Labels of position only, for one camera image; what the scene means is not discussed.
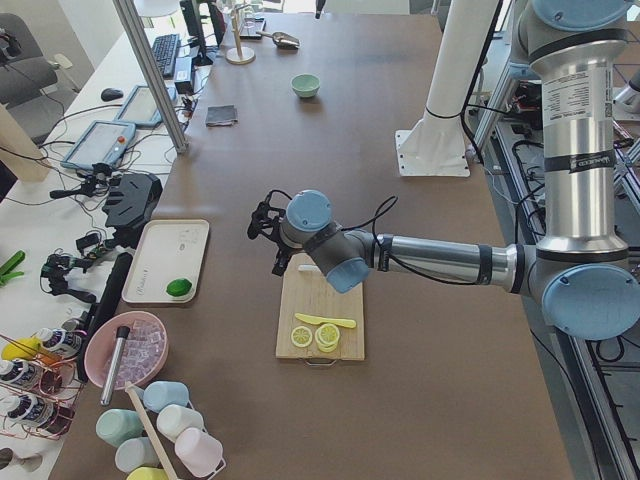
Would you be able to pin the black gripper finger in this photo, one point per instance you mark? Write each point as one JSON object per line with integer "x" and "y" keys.
{"x": 319, "y": 6}

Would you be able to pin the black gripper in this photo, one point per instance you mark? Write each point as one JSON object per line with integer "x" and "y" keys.
{"x": 285, "y": 247}

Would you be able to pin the white spoon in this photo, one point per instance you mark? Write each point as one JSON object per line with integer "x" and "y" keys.
{"x": 308, "y": 269}

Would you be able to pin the green bowl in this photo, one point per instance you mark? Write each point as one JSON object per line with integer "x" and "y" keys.
{"x": 305, "y": 85}

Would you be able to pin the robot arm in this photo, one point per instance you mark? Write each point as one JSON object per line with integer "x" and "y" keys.
{"x": 577, "y": 271}

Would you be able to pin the pink bowl of ice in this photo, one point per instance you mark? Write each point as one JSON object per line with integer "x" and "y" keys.
{"x": 145, "y": 350}

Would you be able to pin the bamboo cutting board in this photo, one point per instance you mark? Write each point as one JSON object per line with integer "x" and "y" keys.
{"x": 310, "y": 293}

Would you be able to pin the steel scoop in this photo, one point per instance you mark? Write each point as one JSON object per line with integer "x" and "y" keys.
{"x": 281, "y": 40}

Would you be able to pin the black tray with wood inlay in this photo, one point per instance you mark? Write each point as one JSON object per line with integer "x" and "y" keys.
{"x": 250, "y": 29}

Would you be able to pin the yellow plastic knife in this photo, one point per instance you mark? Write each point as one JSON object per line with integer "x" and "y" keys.
{"x": 318, "y": 320}

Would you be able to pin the lemon slice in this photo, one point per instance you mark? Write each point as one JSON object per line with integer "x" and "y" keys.
{"x": 301, "y": 336}

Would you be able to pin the stacked lemon slices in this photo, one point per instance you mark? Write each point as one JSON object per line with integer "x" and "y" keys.
{"x": 327, "y": 337}

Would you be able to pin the wooden stand with round base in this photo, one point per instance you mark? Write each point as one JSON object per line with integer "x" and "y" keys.
{"x": 239, "y": 54}

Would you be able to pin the green lime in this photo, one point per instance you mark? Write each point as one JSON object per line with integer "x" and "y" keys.
{"x": 179, "y": 287}

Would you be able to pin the beige rabbit tray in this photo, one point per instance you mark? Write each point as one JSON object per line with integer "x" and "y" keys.
{"x": 168, "y": 249}

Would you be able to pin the black monitor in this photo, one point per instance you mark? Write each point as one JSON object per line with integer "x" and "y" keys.
{"x": 199, "y": 52}

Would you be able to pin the grey folded cloth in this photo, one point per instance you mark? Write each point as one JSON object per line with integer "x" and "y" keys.
{"x": 224, "y": 115}

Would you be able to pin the black power adapter box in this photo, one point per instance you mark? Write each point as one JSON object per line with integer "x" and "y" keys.
{"x": 184, "y": 75}

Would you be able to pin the black keyboard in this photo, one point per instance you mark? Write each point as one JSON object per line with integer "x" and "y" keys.
{"x": 165, "y": 50}

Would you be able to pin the black cylinder tube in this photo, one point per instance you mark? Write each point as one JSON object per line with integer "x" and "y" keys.
{"x": 106, "y": 308}

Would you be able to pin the steel muddler tube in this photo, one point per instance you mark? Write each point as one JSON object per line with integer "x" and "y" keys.
{"x": 122, "y": 334}

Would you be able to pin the pastel blue cup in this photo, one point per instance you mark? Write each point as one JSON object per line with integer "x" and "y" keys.
{"x": 160, "y": 394}

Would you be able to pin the pastel white cup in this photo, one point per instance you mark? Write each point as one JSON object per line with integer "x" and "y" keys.
{"x": 174, "y": 419}

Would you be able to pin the blue teach pendant far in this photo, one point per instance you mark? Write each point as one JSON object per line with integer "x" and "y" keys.
{"x": 140, "y": 109}

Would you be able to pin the blue teach pendant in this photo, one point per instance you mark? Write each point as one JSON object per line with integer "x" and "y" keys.
{"x": 140, "y": 109}
{"x": 104, "y": 142}

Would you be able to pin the wooden cup rack pole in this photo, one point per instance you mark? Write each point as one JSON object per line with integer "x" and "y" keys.
{"x": 158, "y": 447}

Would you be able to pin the blue teach pendant near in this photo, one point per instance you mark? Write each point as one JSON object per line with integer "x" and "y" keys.
{"x": 104, "y": 142}

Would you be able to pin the pastel pink cup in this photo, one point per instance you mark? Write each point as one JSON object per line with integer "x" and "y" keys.
{"x": 201, "y": 453}

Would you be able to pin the black computer mouse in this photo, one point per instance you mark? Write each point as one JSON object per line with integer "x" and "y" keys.
{"x": 110, "y": 94}

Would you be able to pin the pastel green cup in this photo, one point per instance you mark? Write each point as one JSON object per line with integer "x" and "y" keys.
{"x": 115, "y": 426}

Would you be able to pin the pastel grey cup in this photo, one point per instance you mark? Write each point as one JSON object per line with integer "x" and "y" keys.
{"x": 135, "y": 453}

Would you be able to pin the pastel yellow cup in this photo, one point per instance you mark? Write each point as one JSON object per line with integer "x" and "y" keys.
{"x": 147, "y": 473}

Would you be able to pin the green clamp tool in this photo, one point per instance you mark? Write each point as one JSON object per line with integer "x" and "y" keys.
{"x": 8, "y": 270}

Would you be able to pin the grey office chair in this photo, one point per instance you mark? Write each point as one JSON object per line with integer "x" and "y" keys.
{"x": 31, "y": 89}

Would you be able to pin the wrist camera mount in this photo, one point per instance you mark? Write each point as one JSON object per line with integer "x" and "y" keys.
{"x": 266, "y": 219}

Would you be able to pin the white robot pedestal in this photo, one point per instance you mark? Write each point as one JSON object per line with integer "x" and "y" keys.
{"x": 435, "y": 146}

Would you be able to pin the aluminium frame post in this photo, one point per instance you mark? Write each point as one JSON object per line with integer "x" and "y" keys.
{"x": 135, "y": 31}

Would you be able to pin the copper wire bottle rack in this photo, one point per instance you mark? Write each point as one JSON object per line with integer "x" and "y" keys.
{"x": 39, "y": 389}

